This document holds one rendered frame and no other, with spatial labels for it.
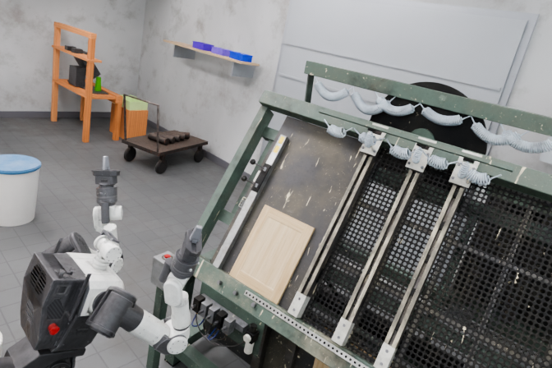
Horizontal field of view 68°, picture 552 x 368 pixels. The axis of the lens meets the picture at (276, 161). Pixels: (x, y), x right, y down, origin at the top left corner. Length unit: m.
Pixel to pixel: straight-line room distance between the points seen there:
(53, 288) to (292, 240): 1.37
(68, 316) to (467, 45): 4.25
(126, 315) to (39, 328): 0.29
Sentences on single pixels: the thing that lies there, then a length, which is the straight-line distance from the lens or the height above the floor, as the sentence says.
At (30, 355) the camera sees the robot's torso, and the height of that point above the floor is 1.09.
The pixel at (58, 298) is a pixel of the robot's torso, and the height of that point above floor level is 1.35.
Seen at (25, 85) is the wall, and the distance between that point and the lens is 8.82.
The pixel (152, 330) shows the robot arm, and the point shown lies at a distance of 1.67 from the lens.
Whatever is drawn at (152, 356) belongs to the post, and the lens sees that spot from 3.08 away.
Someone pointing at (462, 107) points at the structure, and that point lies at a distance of 2.85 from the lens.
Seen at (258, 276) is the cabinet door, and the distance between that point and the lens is 2.56.
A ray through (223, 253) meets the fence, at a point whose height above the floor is 0.98.
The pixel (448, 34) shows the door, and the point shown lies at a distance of 4.90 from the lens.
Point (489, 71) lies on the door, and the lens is 4.71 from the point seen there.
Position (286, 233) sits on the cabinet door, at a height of 1.22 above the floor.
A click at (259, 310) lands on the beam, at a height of 0.84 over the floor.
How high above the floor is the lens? 2.33
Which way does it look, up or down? 17 degrees down
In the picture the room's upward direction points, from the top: 12 degrees clockwise
